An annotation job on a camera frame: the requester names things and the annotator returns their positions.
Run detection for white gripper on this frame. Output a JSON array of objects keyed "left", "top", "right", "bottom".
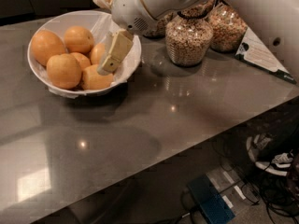
[{"left": 93, "top": 0, "right": 156, "bottom": 76}]

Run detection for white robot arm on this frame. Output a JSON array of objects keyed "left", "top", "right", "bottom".
[{"left": 93, "top": 0, "right": 299, "bottom": 80}]

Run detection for plastic liner in bowl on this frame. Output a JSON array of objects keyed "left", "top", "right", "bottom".
[{"left": 38, "top": 10, "right": 143, "bottom": 100}]

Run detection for white bowl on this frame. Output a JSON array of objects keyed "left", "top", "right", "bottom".
[{"left": 26, "top": 9, "right": 143, "bottom": 97}]

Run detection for small middle orange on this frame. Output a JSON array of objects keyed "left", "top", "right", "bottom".
[{"left": 71, "top": 52, "right": 92, "bottom": 70}]

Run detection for large left orange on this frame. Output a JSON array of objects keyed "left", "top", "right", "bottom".
[{"left": 30, "top": 30, "right": 66, "bottom": 66}]

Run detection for left cereal glass jar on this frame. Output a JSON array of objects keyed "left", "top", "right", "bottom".
[{"left": 144, "top": 12, "right": 174, "bottom": 38}]

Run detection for cereal glass jar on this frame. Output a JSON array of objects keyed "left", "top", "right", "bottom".
[
  {"left": 144, "top": 12, "right": 174, "bottom": 38},
  {"left": 207, "top": 0, "right": 248, "bottom": 52},
  {"left": 165, "top": 5, "right": 213, "bottom": 67}
]

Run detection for middle cereal glass jar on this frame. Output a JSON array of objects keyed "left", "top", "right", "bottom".
[{"left": 165, "top": 5, "right": 213, "bottom": 67}]

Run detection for right cereal glass jar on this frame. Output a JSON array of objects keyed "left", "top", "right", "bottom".
[{"left": 207, "top": 0, "right": 248, "bottom": 52}]

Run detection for allergens information card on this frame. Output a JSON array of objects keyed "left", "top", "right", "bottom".
[{"left": 235, "top": 28, "right": 296, "bottom": 84}]

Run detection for blue box on floor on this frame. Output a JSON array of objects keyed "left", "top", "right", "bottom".
[{"left": 187, "top": 175, "right": 235, "bottom": 224}]

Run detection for white black sneaker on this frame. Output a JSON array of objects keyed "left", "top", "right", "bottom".
[{"left": 255, "top": 153, "right": 293, "bottom": 176}]

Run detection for black cables on floor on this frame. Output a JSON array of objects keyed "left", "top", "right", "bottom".
[{"left": 211, "top": 133, "right": 299, "bottom": 224}]

